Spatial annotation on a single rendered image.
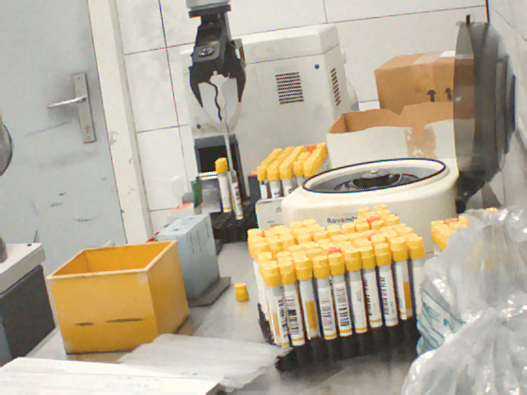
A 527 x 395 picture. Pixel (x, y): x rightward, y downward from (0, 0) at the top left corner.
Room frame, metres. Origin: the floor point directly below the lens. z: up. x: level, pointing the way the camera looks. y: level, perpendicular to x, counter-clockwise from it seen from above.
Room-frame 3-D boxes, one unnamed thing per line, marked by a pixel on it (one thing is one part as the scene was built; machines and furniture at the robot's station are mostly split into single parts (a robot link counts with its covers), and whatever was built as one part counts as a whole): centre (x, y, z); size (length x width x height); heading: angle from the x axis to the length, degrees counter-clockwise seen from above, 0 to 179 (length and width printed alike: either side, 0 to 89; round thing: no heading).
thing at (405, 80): (2.43, -0.44, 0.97); 0.31 x 0.23 x 0.18; 161
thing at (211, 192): (1.94, 0.09, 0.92); 0.21 x 0.07 x 0.05; 168
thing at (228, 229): (1.75, 0.04, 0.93); 0.17 x 0.09 x 0.11; 168
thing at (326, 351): (1.09, -0.07, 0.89); 0.17 x 0.09 x 0.02; 95
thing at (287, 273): (1.06, -0.01, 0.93); 0.02 x 0.02 x 0.11
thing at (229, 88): (1.75, 0.02, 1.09); 0.06 x 0.03 x 0.09; 168
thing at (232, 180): (1.72, 0.05, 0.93); 0.01 x 0.01 x 0.10; 78
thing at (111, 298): (1.25, 0.19, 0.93); 0.13 x 0.13 x 0.10; 77
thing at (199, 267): (1.39, 0.11, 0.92); 0.10 x 0.07 x 0.10; 163
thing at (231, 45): (1.76, 0.04, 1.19); 0.09 x 0.08 x 0.12; 168
